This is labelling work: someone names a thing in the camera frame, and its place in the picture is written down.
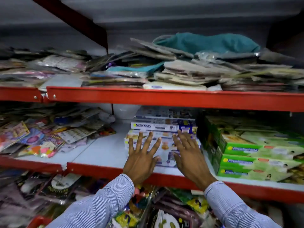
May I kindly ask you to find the white plastic bag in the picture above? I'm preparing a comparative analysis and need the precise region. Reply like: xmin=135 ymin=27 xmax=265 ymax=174
xmin=112 ymin=104 xmax=142 ymax=121

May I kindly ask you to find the blue and white wrap box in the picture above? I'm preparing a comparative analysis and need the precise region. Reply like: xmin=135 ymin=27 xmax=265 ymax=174
xmin=130 ymin=117 xmax=198 ymax=134

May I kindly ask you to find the stack of green boxes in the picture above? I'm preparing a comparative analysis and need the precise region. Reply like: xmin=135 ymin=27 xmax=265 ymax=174
xmin=197 ymin=113 xmax=304 ymax=185

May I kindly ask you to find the person's left hand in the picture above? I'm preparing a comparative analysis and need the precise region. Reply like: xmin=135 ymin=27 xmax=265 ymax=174
xmin=123 ymin=132 xmax=162 ymax=186

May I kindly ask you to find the pile of colourful party packets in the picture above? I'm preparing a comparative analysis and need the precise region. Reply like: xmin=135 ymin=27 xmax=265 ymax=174
xmin=0 ymin=104 xmax=117 ymax=159

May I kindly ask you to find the dark red diagonal brace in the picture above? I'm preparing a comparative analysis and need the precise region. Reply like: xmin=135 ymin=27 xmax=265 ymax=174
xmin=28 ymin=0 xmax=109 ymax=51

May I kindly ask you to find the red metal shelf rack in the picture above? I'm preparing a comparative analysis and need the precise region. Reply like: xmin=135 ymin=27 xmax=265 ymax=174
xmin=46 ymin=86 xmax=304 ymax=204
xmin=0 ymin=86 xmax=64 ymax=228

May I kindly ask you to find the picture printed wrap box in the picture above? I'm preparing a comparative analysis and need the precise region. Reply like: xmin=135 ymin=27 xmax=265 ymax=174
xmin=135 ymin=106 xmax=198 ymax=119

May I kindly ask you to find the person's right hand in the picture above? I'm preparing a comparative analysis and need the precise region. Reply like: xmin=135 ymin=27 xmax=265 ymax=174
xmin=172 ymin=130 xmax=218 ymax=191

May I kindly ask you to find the pile of grey flat packets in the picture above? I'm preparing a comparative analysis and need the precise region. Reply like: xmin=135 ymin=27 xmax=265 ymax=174
xmin=81 ymin=37 xmax=304 ymax=92

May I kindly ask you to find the teal flat packet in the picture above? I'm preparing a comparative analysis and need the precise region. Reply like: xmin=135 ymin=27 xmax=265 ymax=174
xmin=106 ymin=61 xmax=165 ymax=77

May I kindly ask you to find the person's right forearm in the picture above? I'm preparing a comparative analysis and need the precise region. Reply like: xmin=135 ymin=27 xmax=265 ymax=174
xmin=204 ymin=181 xmax=282 ymax=228

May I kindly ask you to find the pile of bright balloon packets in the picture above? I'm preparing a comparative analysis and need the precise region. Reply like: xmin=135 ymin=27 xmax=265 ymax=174
xmin=107 ymin=185 xmax=225 ymax=228

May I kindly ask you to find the pile of dark party packets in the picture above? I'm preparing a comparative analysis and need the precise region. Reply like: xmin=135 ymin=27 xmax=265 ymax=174
xmin=0 ymin=168 xmax=108 ymax=228

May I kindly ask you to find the pile of pale plastic packets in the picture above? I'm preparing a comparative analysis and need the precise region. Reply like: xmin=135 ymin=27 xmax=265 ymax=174
xmin=0 ymin=47 xmax=92 ymax=89

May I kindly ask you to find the teal cloth bag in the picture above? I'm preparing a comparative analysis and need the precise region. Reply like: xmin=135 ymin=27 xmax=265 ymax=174
xmin=153 ymin=32 xmax=261 ymax=55

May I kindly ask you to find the flat white box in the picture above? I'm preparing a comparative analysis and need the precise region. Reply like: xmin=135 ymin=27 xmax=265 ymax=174
xmin=142 ymin=81 xmax=207 ymax=91

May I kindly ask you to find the person's left forearm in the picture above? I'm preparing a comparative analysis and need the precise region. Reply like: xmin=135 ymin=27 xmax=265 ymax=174
xmin=46 ymin=174 xmax=135 ymax=228

